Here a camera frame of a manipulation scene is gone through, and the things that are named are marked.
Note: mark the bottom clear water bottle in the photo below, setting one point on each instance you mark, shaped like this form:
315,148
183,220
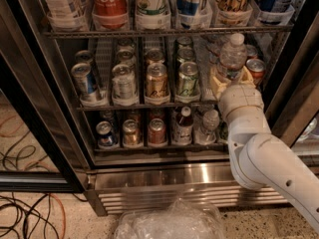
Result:
206,132

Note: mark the rear red Coca-Cola can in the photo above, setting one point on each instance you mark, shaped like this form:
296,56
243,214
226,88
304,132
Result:
252,52

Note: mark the bottom brown juice bottle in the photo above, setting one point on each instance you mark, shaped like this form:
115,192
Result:
182,131

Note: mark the front green soda can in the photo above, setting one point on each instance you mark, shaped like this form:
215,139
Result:
187,87

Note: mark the silver white can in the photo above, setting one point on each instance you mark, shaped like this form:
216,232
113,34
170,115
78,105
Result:
127,57
124,85

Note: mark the front blue silver can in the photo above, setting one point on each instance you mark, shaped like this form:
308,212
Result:
86,82

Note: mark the red coca-cola can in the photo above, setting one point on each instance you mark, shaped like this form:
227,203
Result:
257,68
252,52

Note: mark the bottom blue Pepsi can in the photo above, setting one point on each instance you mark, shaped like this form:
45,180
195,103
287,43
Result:
106,135

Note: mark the front gold soda can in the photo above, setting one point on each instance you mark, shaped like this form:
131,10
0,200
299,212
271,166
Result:
157,79

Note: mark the bottom green can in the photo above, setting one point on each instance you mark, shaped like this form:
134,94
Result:
223,133

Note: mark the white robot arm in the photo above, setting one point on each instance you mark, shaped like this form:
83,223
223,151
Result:
257,157

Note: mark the bottom gold can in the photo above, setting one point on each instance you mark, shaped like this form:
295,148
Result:
131,133

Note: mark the top red Coca-Cola bottle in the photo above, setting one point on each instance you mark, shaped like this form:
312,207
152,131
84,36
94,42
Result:
111,13

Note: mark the rear blue silver can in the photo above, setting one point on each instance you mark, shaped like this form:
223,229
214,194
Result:
86,56

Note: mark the stainless steel fridge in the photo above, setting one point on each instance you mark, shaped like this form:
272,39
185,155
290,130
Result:
151,176

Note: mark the top blue silver can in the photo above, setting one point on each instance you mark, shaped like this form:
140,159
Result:
189,10

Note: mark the blue silver can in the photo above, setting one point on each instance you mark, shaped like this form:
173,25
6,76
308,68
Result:
86,82
86,56
189,10

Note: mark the front red Coca-Cola can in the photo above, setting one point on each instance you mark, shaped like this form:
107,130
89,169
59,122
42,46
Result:
257,68

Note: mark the clear plastic bag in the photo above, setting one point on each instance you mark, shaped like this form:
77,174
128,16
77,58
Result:
181,220

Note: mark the top green white bottle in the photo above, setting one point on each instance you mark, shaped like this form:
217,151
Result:
152,14

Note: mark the front silver white can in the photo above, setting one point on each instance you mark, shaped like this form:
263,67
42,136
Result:
124,85

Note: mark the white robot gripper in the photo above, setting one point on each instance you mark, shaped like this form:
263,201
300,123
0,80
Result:
239,98

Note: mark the bottom red can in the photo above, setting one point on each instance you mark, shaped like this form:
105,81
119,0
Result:
156,131

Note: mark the top blue bottle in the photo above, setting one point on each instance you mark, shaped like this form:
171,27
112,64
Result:
274,12

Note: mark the top white label bottle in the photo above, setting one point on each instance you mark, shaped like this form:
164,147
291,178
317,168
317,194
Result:
68,15

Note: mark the clear water bottle shelf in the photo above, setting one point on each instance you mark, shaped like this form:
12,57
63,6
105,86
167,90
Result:
232,57

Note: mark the left glass fridge door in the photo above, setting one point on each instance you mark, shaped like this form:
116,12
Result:
36,82

